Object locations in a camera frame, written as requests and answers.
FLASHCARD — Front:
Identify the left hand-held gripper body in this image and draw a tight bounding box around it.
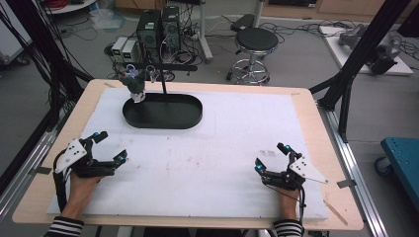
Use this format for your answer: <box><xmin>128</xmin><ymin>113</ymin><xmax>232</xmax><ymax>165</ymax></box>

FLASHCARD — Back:
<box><xmin>53</xmin><ymin>137</ymin><xmax>118</xmax><ymax>179</ymax></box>

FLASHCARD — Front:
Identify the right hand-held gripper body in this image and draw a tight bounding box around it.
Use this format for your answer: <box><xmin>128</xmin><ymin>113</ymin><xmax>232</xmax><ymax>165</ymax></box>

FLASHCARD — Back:
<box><xmin>262</xmin><ymin>155</ymin><xmax>329</xmax><ymax>192</ymax></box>

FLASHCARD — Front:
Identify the black hanger stand with tray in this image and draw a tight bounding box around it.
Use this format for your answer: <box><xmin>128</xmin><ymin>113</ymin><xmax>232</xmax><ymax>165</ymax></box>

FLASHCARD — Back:
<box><xmin>122</xmin><ymin>62</ymin><xmax>204</xmax><ymax>130</ymax></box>

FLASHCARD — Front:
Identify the dark green pink plush keychain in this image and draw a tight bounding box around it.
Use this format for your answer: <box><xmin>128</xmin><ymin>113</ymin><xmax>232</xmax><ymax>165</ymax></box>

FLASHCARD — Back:
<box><xmin>118</xmin><ymin>63</ymin><xmax>148</xmax><ymax>104</ymax></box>

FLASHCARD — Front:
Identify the metal ring keychain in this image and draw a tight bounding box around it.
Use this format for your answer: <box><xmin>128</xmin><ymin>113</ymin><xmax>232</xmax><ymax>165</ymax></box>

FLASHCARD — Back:
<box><xmin>145</xmin><ymin>64</ymin><xmax>160</xmax><ymax>84</ymax></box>

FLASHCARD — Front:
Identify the person's right hand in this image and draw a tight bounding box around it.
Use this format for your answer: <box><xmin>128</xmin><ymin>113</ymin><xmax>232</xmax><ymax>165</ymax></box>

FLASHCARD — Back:
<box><xmin>278</xmin><ymin>187</ymin><xmax>301</xmax><ymax>221</ymax></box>

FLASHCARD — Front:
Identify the person's left hand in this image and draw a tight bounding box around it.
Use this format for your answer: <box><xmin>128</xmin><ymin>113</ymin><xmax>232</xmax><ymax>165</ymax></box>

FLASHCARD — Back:
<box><xmin>61</xmin><ymin>173</ymin><xmax>103</xmax><ymax>220</ymax></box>

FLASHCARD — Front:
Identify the grey tape piece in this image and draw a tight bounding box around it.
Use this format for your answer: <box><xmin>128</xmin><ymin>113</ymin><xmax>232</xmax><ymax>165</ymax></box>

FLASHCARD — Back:
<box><xmin>27</xmin><ymin>165</ymin><xmax>53</xmax><ymax>176</ymax></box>
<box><xmin>336</xmin><ymin>179</ymin><xmax>358</xmax><ymax>190</ymax></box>

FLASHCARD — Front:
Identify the thin wooden stick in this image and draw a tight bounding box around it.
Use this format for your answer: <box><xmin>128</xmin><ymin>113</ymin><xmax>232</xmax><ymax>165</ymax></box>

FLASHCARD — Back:
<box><xmin>323</xmin><ymin>198</ymin><xmax>349</xmax><ymax>227</ymax></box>

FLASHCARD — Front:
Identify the white table mat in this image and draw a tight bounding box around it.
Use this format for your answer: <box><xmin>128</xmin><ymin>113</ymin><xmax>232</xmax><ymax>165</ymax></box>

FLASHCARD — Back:
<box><xmin>46</xmin><ymin>86</ymin><xmax>329</xmax><ymax>221</ymax></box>

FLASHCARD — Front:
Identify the small white power box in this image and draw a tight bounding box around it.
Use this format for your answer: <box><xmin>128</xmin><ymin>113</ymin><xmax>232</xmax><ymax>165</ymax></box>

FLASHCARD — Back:
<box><xmin>111</xmin><ymin>36</ymin><xmax>128</xmax><ymax>57</ymax></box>
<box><xmin>121</xmin><ymin>39</ymin><xmax>138</xmax><ymax>64</ymax></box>

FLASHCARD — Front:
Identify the blue cart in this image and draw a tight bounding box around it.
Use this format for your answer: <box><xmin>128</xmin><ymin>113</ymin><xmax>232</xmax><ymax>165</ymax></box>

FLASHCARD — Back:
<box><xmin>374</xmin><ymin>136</ymin><xmax>419</xmax><ymax>212</ymax></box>

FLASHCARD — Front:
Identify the white floor board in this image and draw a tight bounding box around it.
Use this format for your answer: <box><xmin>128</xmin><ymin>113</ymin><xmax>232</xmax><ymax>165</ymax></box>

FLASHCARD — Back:
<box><xmin>318</xmin><ymin>24</ymin><xmax>415</xmax><ymax>77</ymax></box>

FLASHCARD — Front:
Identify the black round stool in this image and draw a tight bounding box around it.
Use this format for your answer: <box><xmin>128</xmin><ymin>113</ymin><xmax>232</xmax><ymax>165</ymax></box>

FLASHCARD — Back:
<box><xmin>226</xmin><ymin>27</ymin><xmax>280</xmax><ymax>85</ymax></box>

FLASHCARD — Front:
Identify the clear plastic bag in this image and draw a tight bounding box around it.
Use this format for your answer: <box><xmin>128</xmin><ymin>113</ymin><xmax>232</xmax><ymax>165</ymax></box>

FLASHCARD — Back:
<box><xmin>89</xmin><ymin>7</ymin><xmax>126</xmax><ymax>32</ymax></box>

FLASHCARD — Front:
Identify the black computer tower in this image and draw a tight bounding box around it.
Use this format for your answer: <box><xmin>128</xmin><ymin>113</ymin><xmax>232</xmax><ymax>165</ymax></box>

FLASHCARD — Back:
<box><xmin>135</xmin><ymin>9</ymin><xmax>163</xmax><ymax>51</ymax></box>
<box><xmin>160</xmin><ymin>5</ymin><xmax>182</xmax><ymax>51</ymax></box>

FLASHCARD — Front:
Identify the round white table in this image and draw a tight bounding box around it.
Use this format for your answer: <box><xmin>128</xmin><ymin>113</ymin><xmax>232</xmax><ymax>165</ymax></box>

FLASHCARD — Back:
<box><xmin>44</xmin><ymin>0</ymin><xmax>97</xmax><ymax>15</ymax></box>

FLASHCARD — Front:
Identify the grey and black device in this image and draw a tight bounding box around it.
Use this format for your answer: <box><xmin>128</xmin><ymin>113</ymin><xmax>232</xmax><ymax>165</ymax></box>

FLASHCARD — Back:
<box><xmin>338</xmin><ymin>24</ymin><xmax>402</xmax><ymax>76</ymax></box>

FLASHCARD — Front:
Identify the black flat pad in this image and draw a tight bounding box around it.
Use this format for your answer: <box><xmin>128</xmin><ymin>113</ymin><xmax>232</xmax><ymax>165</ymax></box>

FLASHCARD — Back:
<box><xmin>229</xmin><ymin>13</ymin><xmax>257</xmax><ymax>33</ymax></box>

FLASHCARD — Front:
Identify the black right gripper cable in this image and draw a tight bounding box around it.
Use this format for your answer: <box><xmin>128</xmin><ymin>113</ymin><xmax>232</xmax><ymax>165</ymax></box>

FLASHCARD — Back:
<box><xmin>263</xmin><ymin>182</ymin><xmax>307</xmax><ymax>226</ymax></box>

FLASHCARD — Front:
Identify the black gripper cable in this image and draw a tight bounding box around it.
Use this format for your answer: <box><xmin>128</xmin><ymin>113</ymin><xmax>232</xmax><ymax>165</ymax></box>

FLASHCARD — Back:
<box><xmin>263</xmin><ymin>182</ymin><xmax>307</xmax><ymax>226</ymax></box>
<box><xmin>52</xmin><ymin>149</ymin><xmax>72</xmax><ymax>213</ymax></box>

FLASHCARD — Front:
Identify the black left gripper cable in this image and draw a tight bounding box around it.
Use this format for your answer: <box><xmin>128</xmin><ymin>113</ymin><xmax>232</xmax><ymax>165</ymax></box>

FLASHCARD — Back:
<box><xmin>52</xmin><ymin>149</ymin><xmax>72</xmax><ymax>213</ymax></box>

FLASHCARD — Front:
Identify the aluminium table rail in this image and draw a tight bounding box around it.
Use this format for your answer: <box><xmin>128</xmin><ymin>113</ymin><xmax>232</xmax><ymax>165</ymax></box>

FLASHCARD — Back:
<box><xmin>0</xmin><ymin>128</ymin><xmax>64</xmax><ymax>215</ymax></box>
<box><xmin>315</xmin><ymin>101</ymin><xmax>390</xmax><ymax>237</ymax></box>

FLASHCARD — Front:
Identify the black rig frame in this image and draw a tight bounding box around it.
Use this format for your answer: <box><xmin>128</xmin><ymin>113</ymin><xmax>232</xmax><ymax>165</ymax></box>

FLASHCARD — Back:
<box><xmin>308</xmin><ymin>0</ymin><xmax>419</xmax><ymax>143</ymax></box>
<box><xmin>0</xmin><ymin>0</ymin><xmax>94</xmax><ymax>196</ymax></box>

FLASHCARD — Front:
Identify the tangle of floor cables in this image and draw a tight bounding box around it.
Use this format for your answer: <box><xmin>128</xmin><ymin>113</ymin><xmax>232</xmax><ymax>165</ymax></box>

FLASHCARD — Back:
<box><xmin>259</xmin><ymin>19</ymin><xmax>359</xmax><ymax>39</ymax></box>

